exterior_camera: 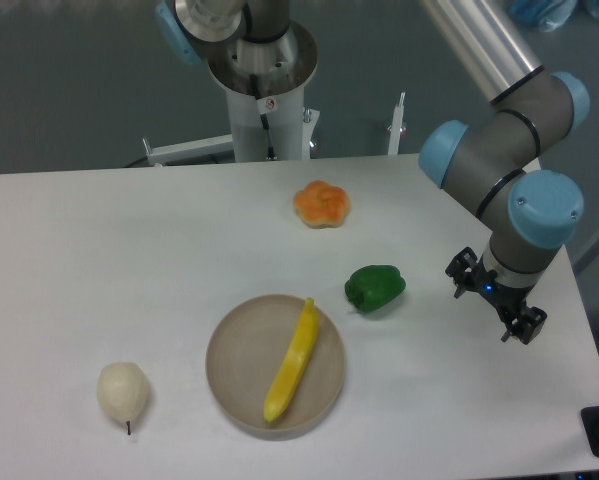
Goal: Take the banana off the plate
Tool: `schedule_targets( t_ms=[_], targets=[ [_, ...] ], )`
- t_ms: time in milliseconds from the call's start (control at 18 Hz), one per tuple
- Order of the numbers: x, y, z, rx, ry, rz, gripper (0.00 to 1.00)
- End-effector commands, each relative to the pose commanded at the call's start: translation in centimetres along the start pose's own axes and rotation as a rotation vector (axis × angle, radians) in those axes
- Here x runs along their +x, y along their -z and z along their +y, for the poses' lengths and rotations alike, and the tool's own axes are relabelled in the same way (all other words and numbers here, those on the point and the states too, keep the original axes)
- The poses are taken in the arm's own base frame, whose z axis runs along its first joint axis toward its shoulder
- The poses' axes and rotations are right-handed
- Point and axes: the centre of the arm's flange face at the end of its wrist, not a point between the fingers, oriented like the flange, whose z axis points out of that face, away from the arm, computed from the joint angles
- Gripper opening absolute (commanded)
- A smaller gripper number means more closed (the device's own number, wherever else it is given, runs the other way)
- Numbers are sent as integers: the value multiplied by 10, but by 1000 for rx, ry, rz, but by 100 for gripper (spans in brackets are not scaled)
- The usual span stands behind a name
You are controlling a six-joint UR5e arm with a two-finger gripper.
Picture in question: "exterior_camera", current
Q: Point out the orange flower-shaped bread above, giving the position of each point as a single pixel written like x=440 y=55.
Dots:
x=320 y=204

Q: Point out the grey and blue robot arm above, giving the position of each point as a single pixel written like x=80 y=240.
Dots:
x=531 y=214

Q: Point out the beige round plate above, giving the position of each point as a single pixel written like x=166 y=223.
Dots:
x=246 y=351

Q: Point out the white metal frame bracket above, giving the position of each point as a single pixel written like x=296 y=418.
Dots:
x=188 y=152

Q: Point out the pale cream toy pear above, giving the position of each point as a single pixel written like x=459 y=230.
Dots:
x=122 y=392

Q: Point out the white upright frame post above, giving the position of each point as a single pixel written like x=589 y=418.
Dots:
x=397 y=126

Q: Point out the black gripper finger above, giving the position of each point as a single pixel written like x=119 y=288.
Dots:
x=524 y=324
x=461 y=271

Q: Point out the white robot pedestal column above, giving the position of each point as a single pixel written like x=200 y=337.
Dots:
x=264 y=84

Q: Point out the yellow toy banana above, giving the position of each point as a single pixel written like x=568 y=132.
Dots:
x=295 y=361

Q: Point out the green toy bell pepper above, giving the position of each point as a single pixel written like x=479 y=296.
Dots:
x=373 y=287

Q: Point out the blue plastic bag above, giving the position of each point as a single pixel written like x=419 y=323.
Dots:
x=541 y=15

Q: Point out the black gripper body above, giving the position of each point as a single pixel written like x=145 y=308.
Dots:
x=509 y=302

